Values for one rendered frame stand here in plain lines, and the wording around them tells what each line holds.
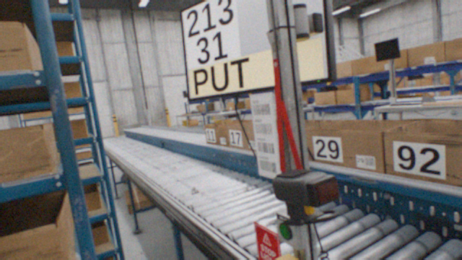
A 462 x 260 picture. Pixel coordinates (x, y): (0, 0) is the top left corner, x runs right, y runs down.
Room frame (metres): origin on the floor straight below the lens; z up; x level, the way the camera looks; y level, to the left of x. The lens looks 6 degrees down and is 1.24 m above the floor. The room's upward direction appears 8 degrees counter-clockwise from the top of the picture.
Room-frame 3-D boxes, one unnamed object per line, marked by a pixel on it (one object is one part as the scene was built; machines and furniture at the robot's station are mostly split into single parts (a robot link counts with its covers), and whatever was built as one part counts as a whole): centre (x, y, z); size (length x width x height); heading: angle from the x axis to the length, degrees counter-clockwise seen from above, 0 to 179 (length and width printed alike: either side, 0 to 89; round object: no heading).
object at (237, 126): (1.94, -0.23, 0.96); 0.39 x 0.29 x 0.17; 28
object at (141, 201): (3.70, 1.23, 0.06); 0.69 x 0.47 x 0.13; 22
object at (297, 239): (0.57, -0.11, 0.95); 0.07 x 0.03 x 0.07; 29
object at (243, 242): (1.04, -0.20, 0.72); 0.52 x 0.05 x 0.05; 119
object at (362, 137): (1.25, -0.60, 0.96); 0.39 x 0.29 x 0.17; 28
